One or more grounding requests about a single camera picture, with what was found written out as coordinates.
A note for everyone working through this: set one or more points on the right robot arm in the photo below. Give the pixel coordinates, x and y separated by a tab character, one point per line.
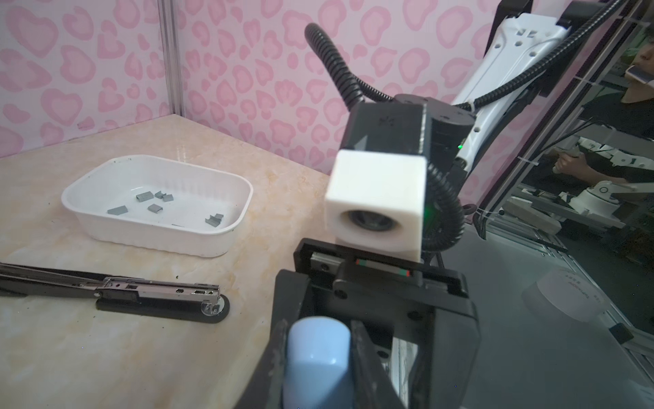
524	56

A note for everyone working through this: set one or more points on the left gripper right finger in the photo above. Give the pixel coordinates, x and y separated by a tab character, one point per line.
373	388

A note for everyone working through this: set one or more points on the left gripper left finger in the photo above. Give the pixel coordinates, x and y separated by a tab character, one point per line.
265	388

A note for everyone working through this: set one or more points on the blue staple box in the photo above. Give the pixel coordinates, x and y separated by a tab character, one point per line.
318	373

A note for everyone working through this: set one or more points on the white plastic tray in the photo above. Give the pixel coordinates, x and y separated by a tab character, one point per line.
199	193

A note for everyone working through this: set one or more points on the black stapler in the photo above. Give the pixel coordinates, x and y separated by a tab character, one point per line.
127	295

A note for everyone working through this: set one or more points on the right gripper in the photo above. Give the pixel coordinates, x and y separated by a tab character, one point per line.
393	298

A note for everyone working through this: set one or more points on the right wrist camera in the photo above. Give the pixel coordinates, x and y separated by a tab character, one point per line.
376	193

